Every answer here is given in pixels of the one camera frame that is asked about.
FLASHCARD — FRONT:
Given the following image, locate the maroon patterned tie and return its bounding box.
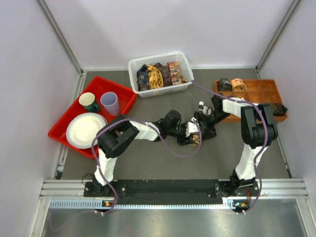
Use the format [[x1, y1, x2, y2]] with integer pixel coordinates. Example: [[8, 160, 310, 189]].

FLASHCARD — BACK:
[[154, 63, 172, 87]]

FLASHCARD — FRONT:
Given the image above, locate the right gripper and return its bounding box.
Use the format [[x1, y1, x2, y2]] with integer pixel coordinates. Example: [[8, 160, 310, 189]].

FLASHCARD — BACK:
[[195, 111, 231, 141]]

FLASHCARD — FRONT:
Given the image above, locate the orange dotted tie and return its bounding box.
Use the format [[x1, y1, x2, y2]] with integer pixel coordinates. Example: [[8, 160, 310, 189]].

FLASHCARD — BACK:
[[167, 61, 187, 85]]

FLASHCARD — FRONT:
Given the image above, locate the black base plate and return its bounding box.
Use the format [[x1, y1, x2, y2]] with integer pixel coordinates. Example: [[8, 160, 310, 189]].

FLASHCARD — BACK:
[[83, 179, 259, 205]]

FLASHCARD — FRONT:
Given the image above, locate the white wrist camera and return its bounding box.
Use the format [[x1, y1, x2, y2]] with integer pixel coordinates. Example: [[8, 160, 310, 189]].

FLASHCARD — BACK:
[[198, 101, 213, 116], [186, 118, 200, 137]]

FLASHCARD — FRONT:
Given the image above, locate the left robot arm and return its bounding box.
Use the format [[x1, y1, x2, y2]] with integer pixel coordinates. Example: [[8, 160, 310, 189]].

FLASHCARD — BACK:
[[92, 110, 202, 196]]

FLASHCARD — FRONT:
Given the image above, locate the dark blue patterned tie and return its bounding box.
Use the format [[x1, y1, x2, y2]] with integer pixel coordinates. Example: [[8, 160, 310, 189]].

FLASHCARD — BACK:
[[136, 64, 150, 91]]

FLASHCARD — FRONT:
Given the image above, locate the rolled dark green tie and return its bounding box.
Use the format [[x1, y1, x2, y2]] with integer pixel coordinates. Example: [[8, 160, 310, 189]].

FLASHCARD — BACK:
[[270, 103, 288, 116]]

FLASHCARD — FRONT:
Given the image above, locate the yellow patterned tie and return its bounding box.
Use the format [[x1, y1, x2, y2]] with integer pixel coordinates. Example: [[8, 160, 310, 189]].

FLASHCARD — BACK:
[[148, 65, 163, 89]]

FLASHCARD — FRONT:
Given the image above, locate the green mug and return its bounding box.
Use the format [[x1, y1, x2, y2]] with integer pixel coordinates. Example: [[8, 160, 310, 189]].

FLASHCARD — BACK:
[[79, 92, 100, 113]]

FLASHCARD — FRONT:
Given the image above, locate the rolled dark grey tie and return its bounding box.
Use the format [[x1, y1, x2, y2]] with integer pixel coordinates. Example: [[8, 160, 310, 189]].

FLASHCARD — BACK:
[[217, 78, 233, 91]]

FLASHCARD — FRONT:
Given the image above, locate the aluminium front rail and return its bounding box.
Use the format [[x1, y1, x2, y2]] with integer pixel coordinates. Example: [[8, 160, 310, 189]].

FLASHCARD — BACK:
[[39, 179, 309, 210]]

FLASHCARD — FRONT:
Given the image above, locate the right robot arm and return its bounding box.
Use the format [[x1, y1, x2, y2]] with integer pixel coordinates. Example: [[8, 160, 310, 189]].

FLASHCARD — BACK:
[[194, 94, 278, 197]]

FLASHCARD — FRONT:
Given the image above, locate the rolled beige tie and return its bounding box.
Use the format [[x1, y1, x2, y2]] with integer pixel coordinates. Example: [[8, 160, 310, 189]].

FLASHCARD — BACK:
[[231, 78, 247, 92]]

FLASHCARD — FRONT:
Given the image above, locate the white paper plate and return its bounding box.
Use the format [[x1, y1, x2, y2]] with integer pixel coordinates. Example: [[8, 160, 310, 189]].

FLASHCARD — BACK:
[[66, 113, 107, 149]]

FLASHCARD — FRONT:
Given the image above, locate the white plastic basket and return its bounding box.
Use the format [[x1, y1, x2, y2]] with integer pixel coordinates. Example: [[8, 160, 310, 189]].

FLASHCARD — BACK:
[[128, 52, 194, 98]]

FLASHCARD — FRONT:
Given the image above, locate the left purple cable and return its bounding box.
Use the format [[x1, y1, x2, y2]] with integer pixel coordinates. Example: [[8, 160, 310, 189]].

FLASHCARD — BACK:
[[90, 118, 203, 216]]

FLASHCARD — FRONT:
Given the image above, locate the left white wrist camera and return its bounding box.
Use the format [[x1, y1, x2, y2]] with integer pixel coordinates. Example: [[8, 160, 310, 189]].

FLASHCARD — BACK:
[[186, 118, 200, 137]]

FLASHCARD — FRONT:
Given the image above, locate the lilac plastic cup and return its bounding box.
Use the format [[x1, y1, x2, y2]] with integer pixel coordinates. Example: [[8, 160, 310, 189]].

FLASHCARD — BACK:
[[100, 92, 119, 116]]

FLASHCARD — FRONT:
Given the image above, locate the floral patterned tie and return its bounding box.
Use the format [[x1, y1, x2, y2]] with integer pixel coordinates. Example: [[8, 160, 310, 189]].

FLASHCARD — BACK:
[[189, 134, 200, 146]]

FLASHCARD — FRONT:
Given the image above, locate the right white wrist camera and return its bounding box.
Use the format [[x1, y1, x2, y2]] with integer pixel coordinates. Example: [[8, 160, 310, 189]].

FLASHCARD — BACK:
[[198, 101, 213, 116]]

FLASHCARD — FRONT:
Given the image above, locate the red plastic tray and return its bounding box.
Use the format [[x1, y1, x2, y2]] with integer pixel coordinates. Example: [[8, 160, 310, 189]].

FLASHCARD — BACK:
[[48, 77, 137, 159]]

